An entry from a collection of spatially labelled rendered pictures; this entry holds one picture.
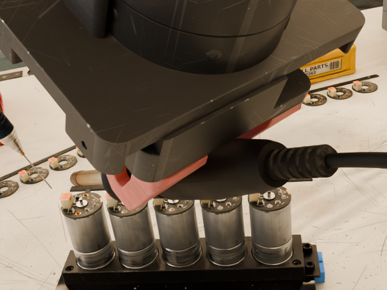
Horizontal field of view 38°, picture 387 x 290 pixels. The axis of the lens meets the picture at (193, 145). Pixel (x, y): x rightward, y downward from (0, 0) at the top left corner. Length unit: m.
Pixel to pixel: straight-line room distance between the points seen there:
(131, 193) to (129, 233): 0.12
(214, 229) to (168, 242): 0.03
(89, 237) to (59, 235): 0.09
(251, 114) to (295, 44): 0.02
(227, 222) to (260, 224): 0.02
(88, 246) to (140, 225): 0.04
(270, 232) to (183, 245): 0.05
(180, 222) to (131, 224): 0.03
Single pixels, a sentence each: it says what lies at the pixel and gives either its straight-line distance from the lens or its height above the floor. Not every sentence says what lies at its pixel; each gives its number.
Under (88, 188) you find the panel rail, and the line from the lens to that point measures 0.36.
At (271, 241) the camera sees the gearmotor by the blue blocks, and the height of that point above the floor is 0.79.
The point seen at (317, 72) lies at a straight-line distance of 0.60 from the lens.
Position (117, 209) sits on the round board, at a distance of 0.33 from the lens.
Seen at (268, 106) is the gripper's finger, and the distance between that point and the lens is 0.17.
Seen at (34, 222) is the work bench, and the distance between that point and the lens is 0.45.
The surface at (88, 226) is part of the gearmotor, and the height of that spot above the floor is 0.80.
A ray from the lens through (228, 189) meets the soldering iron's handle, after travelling 0.18.
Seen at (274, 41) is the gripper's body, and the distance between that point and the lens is 0.16.
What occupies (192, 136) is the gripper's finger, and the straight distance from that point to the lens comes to 0.15.
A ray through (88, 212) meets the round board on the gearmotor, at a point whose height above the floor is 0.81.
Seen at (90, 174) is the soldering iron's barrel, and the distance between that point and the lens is 0.29.
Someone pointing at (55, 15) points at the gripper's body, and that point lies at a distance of 0.16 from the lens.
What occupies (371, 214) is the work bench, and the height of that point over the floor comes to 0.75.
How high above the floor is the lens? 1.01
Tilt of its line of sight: 31 degrees down
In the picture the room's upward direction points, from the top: 8 degrees counter-clockwise
